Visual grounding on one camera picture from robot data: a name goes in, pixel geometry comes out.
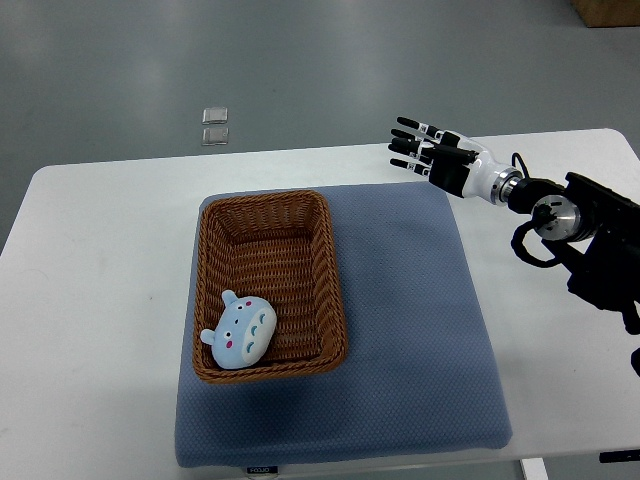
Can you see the blue fabric mat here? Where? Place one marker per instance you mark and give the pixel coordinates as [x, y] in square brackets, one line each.
[419, 377]

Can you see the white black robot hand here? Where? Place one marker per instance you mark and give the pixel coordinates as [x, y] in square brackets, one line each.
[461, 166]

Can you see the blue plush toy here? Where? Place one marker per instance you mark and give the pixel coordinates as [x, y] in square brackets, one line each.
[244, 331]

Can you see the brown wicker basket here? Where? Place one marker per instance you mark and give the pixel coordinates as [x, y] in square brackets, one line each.
[280, 247]

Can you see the black table control panel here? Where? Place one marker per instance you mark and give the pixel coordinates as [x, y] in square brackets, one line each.
[623, 456]

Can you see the white table leg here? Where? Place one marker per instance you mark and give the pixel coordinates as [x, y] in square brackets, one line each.
[534, 469]

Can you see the upper metal floor plate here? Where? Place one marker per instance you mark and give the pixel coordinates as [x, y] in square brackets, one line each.
[215, 115]

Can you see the brown cardboard box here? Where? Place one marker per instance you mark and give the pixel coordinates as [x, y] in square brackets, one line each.
[608, 13]

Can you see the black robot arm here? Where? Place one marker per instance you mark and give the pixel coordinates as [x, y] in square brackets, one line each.
[582, 225]

